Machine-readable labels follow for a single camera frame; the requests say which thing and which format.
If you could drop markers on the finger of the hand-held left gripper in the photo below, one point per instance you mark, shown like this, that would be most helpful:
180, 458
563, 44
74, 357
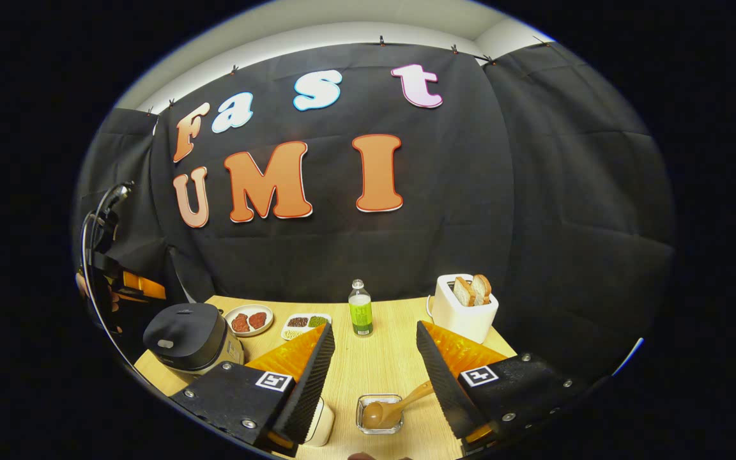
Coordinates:
147, 289

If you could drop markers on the black rice cooker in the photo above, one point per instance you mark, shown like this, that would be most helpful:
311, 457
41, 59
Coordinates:
183, 335

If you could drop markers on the row of cloth clips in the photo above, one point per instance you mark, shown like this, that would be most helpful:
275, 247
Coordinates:
381, 40

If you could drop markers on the green label drink bottle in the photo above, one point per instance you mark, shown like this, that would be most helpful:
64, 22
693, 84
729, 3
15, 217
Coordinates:
361, 316

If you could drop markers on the green mung beans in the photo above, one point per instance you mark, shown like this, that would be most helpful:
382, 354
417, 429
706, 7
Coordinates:
318, 321

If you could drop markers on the yellow soybeans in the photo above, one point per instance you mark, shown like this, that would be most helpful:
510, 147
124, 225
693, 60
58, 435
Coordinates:
294, 334

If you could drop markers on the toast bread slice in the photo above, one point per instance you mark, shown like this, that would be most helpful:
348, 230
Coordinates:
483, 287
464, 292

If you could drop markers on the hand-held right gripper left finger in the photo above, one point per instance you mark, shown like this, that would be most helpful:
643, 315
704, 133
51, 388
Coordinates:
307, 390

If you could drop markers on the white divided dish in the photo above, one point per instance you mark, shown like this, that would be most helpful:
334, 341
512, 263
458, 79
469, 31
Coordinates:
307, 330

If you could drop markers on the clear plastic rice box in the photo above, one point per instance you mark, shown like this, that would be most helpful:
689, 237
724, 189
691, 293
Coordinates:
323, 425

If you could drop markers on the dark red beans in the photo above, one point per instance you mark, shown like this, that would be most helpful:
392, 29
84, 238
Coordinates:
297, 322

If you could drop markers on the wooden spoon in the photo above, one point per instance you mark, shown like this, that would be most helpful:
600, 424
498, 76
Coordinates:
377, 414

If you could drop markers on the white toaster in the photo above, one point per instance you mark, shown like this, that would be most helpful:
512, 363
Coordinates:
464, 322

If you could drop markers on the round white plate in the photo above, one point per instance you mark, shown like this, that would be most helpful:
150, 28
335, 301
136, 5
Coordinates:
246, 308

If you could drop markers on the red meat piece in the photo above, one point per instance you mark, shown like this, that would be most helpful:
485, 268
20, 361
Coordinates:
240, 322
257, 320

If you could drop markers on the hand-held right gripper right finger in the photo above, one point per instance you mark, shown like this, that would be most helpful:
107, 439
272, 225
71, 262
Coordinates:
444, 390

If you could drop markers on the black backdrop cloth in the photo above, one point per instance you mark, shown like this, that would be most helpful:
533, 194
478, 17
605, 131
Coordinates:
502, 223

